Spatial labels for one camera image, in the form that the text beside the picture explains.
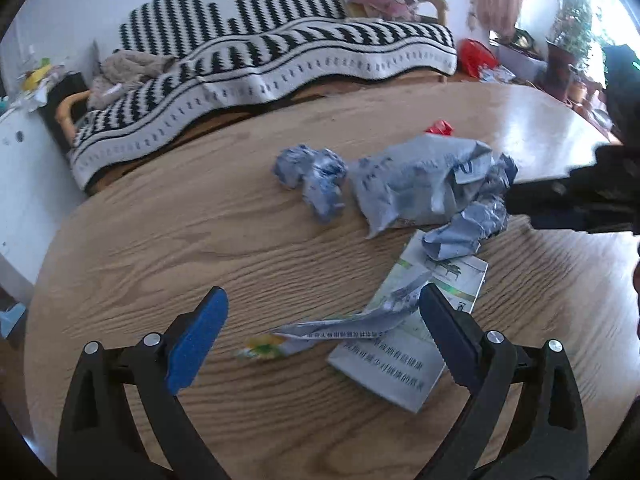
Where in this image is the flat green white carton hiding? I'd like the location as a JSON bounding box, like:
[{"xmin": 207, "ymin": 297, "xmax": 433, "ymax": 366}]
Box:
[{"xmin": 328, "ymin": 230, "xmax": 488, "ymax": 413}]

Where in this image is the large grey crumpled bag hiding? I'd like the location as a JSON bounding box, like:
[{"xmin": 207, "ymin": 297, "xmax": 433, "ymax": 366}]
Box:
[{"xmin": 348, "ymin": 133, "xmax": 518, "ymax": 262}]

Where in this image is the potted plant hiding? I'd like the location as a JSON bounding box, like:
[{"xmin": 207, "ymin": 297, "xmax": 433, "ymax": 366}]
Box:
[{"xmin": 544, "ymin": 0, "xmax": 593, "ymax": 101}]

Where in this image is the torn yellow white wrapper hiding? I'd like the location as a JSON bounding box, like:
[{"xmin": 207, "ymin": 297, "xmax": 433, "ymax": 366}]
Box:
[{"xmin": 238, "ymin": 271, "xmax": 432, "ymax": 361}]

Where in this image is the red bottle label wrapper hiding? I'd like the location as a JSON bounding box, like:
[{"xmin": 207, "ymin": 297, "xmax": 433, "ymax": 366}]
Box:
[{"xmin": 424, "ymin": 119, "xmax": 454, "ymax": 136}]

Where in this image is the red plastic bag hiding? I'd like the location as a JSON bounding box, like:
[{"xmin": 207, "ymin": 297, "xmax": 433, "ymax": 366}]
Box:
[{"xmin": 457, "ymin": 38, "xmax": 499, "ymax": 79}]

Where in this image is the white cabinet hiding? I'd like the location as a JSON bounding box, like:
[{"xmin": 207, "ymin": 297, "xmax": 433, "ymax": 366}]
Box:
[{"xmin": 1, "ymin": 108, "xmax": 86, "ymax": 304}]

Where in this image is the crumpled blue paper ball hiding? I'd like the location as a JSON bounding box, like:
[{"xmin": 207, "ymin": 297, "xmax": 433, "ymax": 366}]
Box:
[{"xmin": 272, "ymin": 144, "xmax": 347, "ymax": 223}]

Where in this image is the beige knitted cloth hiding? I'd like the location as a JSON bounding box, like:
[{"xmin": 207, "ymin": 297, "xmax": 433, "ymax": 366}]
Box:
[{"xmin": 87, "ymin": 50, "xmax": 177, "ymax": 110}]

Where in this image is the black white striped sofa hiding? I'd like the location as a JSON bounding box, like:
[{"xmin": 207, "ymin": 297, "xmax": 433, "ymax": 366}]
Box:
[{"xmin": 68, "ymin": 0, "xmax": 457, "ymax": 188}]

